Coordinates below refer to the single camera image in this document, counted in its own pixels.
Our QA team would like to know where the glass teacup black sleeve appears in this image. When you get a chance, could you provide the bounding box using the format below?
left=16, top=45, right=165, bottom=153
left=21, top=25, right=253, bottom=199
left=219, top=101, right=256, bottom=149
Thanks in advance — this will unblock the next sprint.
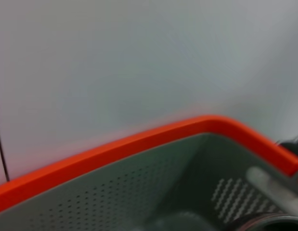
left=223, top=211, right=298, bottom=231

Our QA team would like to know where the grey perforated storage bin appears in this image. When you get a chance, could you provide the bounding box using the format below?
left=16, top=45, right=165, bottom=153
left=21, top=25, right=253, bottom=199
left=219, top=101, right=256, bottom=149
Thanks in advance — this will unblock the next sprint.
left=0, top=131, right=298, bottom=231

